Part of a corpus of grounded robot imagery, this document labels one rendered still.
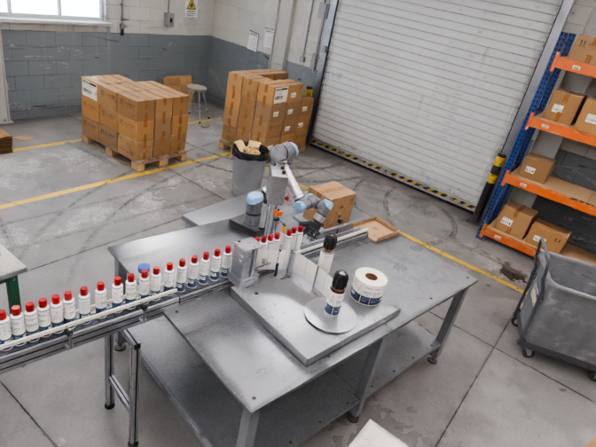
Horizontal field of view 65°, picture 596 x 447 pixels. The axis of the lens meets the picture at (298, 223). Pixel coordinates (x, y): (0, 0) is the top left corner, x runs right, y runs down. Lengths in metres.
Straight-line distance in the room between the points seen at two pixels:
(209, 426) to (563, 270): 3.30
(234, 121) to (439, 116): 2.93
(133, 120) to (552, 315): 4.83
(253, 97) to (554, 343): 4.72
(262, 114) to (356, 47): 1.84
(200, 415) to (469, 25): 5.67
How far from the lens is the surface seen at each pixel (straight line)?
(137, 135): 6.10
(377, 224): 3.97
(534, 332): 4.48
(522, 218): 6.31
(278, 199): 2.85
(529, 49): 6.70
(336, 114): 7.83
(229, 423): 2.96
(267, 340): 2.56
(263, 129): 6.75
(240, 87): 6.93
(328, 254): 2.92
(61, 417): 3.32
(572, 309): 4.35
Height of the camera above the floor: 2.55
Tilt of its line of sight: 28 degrees down
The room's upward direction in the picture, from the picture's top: 12 degrees clockwise
